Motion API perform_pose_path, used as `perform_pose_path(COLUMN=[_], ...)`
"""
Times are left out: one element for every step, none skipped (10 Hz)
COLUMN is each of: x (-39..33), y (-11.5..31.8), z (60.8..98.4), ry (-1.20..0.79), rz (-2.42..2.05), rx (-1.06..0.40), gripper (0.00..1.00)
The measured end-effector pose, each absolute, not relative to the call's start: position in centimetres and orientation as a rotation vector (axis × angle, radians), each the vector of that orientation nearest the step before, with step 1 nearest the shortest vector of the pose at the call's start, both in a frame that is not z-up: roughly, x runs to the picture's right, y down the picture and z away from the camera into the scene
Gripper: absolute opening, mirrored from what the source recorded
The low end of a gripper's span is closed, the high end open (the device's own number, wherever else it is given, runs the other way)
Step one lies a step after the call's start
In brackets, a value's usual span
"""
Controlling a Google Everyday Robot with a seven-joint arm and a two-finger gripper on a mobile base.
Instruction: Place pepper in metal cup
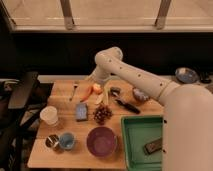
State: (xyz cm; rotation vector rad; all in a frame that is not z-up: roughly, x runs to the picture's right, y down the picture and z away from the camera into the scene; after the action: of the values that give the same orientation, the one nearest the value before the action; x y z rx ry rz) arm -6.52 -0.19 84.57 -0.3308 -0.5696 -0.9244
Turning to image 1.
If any dark grape bunch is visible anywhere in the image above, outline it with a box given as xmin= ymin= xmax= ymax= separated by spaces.
xmin=93 ymin=104 xmax=112 ymax=125

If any yellow banana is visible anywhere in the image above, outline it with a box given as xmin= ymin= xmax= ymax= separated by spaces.
xmin=95 ymin=88 xmax=109 ymax=105

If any red bowl with contents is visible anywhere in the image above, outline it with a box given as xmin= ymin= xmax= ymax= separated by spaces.
xmin=132 ymin=88 xmax=150 ymax=102

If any grey plate on ledge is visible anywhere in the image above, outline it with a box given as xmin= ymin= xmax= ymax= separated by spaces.
xmin=175 ymin=67 xmax=198 ymax=84

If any orange chili pepper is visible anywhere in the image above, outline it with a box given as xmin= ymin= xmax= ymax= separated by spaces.
xmin=80 ymin=86 xmax=93 ymax=102

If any purple bowl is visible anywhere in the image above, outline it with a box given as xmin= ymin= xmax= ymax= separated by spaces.
xmin=86 ymin=126 xmax=117 ymax=158

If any blue ceramic cup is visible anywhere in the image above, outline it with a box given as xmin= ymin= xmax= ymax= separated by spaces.
xmin=59 ymin=133 xmax=75 ymax=150

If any wooden cutting board table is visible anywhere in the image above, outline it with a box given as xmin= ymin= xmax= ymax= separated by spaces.
xmin=27 ymin=79 xmax=165 ymax=170

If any green plastic tray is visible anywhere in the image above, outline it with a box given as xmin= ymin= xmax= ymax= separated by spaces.
xmin=121 ymin=115 xmax=162 ymax=171

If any blue sponge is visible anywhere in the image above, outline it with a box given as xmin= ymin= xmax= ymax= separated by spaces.
xmin=75 ymin=103 xmax=88 ymax=121

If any black chair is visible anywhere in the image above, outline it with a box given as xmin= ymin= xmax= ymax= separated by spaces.
xmin=0 ymin=71 xmax=47 ymax=171

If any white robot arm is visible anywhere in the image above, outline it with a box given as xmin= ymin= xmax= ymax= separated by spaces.
xmin=90 ymin=47 xmax=213 ymax=171

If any black handled peeler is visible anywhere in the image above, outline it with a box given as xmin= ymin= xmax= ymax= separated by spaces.
xmin=110 ymin=87 xmax=140 ymax=114

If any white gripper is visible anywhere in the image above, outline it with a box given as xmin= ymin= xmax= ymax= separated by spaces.
xmin=87 ymin=67 xmax=110 ymax=84

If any white paper cup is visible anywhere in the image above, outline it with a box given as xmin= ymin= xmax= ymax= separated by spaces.
xmin=40 ymin=106 xmax=58 ymax=125

